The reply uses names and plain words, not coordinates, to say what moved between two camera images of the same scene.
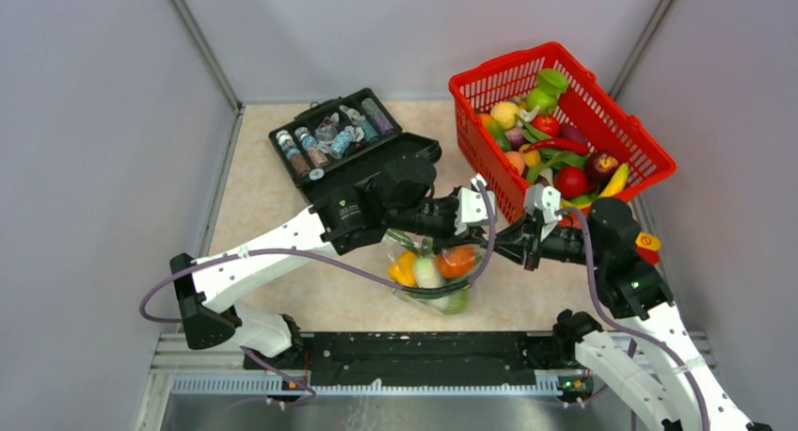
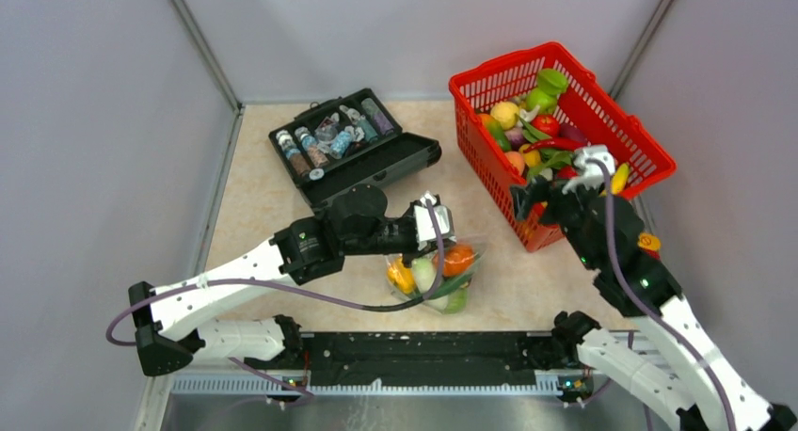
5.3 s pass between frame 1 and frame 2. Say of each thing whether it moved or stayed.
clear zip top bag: stayed
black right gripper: moved
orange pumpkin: stayed
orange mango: stayed
